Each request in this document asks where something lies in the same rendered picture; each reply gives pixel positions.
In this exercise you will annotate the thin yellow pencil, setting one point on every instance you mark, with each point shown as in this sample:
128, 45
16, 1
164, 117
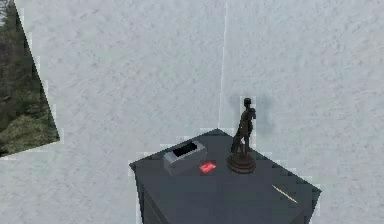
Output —
284, 194

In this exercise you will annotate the grey open box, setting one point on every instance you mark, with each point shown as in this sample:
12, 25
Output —
181, 160

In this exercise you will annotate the window with trees outside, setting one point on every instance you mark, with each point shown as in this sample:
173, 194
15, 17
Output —
16, 100

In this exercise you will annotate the dark bronze figure statue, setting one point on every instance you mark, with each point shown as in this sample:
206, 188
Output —
244, 133

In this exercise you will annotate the small red card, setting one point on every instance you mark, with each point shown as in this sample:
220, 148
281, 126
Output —
207, 167

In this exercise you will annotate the dark grey cabinet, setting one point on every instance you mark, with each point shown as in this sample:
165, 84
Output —
213, 200

